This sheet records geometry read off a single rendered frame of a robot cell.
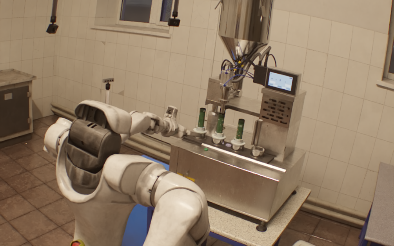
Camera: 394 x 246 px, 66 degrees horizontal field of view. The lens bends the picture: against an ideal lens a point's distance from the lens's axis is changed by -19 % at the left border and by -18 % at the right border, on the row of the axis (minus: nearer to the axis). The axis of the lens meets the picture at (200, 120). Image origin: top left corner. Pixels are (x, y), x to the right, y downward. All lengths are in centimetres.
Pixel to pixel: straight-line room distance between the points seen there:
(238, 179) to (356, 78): 172
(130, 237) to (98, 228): 173
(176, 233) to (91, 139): 26
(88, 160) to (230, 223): 111
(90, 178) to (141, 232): 172
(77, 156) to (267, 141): 122
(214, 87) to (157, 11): 260
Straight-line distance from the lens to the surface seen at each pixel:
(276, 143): 179
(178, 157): 182
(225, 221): 174
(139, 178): 72
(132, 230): 248
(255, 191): 167
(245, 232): 169
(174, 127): 161
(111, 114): 71
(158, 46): 387
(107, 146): 72
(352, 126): 315
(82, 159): 74
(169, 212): 65
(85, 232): 86
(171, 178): 71
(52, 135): 93
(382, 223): 207
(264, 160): 176
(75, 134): 77
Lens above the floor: 170
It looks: 18 degrees down
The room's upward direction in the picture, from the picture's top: 7 degrees clockwise
